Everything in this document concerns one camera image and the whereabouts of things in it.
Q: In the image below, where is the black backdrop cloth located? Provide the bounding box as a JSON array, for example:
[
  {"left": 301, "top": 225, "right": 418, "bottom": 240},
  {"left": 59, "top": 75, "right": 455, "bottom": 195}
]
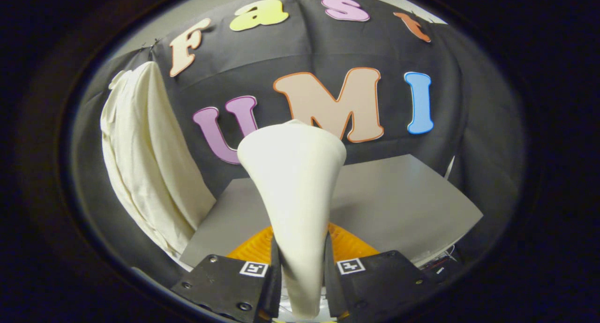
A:
[{"left": 70, "top": 0, "right": 523, "bottom": 291}]

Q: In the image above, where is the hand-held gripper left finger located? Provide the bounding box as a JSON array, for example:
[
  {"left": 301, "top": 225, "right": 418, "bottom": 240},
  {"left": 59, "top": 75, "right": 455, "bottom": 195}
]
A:
[{"left": 170, "top": 226, "right": 282, "bottom": 323}]

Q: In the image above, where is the tangle of cables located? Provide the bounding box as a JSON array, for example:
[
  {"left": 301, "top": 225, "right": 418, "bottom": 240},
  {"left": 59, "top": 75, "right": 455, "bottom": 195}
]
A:
[{"left": 420, "top": 246, "right": 462, "bottom": 272}]

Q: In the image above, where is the grey and white cabinet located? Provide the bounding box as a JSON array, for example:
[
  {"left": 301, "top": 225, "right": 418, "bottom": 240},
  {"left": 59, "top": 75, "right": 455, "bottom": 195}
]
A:
[{"left": 180, "top": 154, "right": 483, "bottom": 270}]

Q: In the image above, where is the cream button shirt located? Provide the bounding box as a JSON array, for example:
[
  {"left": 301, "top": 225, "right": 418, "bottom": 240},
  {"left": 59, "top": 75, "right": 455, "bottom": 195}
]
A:
[{"left": 100, "top": 60, "right": 217, "bottom": 260}]

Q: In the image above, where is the white garment steamer head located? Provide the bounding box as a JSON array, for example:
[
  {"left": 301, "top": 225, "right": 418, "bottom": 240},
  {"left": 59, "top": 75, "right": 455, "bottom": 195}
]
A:
[{"left": 237, "top": 119, "right": 347, "bottom": 320}]

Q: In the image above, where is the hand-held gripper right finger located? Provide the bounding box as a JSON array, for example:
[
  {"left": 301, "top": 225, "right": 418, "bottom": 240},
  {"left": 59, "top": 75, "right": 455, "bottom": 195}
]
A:
[{"left": 323, "top": 222, "right": 439, "bottom": 323}]

